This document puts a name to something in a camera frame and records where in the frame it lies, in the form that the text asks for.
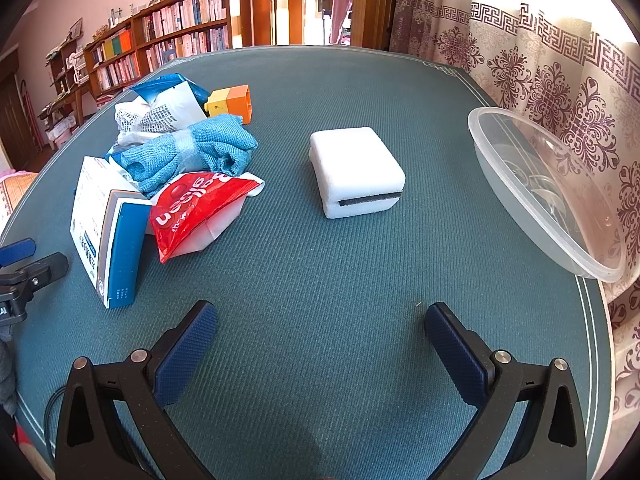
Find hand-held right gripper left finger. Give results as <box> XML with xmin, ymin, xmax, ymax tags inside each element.
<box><xmin>54</xmin><ymin>300</ymin><xmax>221</xmax><ymax>480</ymax></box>

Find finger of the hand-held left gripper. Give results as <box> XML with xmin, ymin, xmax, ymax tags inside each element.
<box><xmin>0</xmin><ymin>239</ymin><xmax>37</xmax><ymax>269</ymax></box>
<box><xmin>0</xmin><ymin>252</ymin><xmax>69</xmax><ymax>306</ymax></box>

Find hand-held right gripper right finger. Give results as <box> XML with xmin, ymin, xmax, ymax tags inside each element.
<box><xmin>424</xmin><ymin>302</ymin><xmax>588</xmax><ymax>480</ymax></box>

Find clear plastic container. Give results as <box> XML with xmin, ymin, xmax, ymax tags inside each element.
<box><xmin>467</xmin><ymin>107</ymin><xmax>628</xmax><ymax>282</ymax></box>

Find white foam block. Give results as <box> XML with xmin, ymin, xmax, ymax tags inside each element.
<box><xmin>309</xmin><ymin>126</ymin><xmax>406</xmax><ymax>220</ymax></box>

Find orange and yellow toy block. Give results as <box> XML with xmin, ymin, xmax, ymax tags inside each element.
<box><xmin>203</xmin><ymin>85</ymin><xmax>252</xmax><ymax>125</ymax></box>

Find orange checked blanket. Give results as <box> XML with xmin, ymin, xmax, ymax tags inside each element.
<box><xmin>0</xmin><ymin>170</ymin><xmax>38</xmax><ymax>231</ymax></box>

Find white and blue carton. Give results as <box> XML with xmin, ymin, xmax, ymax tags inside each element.
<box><xmin>70</xmin><ymin>156</ymin><xmax>152</xmax><ymax>310</ymax></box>

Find red snack packet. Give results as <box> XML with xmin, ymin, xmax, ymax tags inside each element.
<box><xmin>149</xmin><ymin>171</ymin><xmax>265</xmax><ymax>264</ymax></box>

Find teal table mat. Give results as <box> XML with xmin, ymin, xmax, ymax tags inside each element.
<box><xmin>0</xmin><ymin>46</ymin><xmax>616</xmax><ymax>480</ymax></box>

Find wooden desk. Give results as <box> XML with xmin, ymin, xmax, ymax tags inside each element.
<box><xmin>40</xmin><ymin>35</ymin><xmax>91</xmax><ymax>151</ymax></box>

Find white and blue plastic bag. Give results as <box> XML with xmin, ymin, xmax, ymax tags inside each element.
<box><xmin>114</xmin><ymin>74</ymin><xmax>211</xmax><ymax>147</ymax></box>

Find blue towel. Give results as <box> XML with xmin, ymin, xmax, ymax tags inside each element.
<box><xmin>109</xmin><ymin>112</ymin><xmax>260</xmax><ymax>198</ymax></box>

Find wooden bookshelf with books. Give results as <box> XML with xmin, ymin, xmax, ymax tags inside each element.
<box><xmin>82</xmin><ymin>0</ymin><xmax>256</xmax><ymax>96</ymax></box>

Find patterned curtain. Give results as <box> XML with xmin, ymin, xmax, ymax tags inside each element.
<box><xmin>390</xmin><ymin>0</ymin><xmax>640</xmax><ymax>431</ymax></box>

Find wooden door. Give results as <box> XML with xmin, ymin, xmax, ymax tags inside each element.
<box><xmin>350</xmin><ymin>0</ymin><xmax>401</xmax><ymax>51</ymax></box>

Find hanging purple pants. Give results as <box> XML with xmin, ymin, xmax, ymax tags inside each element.
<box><xmin>330</xmin><ymin>0</ymin><xmax>353</xmax><ymax>43</ymax></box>

